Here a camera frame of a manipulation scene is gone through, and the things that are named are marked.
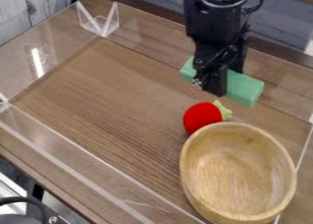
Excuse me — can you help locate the black table leg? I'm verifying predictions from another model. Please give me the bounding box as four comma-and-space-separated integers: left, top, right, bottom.
27, 183, 45, 201

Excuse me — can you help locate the clear acrylic corner bracket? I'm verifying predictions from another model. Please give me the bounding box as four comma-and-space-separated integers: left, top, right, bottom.
77, 2, 121, 37

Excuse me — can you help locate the green rectangular block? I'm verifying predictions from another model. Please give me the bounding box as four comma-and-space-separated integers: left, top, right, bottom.
180, 58, 265, 107

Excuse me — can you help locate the brown wooden bowl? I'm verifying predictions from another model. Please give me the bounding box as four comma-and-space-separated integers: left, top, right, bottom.
180, 122, 298, 224

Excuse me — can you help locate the black cable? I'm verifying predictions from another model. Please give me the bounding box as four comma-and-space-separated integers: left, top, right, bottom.
0, 197, 42, 224

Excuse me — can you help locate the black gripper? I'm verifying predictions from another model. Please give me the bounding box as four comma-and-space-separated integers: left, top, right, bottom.
184, 0, 249, 97

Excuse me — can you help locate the red plush strawberry toy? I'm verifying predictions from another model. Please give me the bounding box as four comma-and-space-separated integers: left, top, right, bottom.
183, 101, 233, 134

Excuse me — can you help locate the clear acrylic barrier wall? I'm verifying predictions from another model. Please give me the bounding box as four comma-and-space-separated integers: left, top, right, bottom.
0, 99, 204, 224

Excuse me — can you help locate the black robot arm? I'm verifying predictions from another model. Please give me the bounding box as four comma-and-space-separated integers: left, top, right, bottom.
184, 0, 264, 97

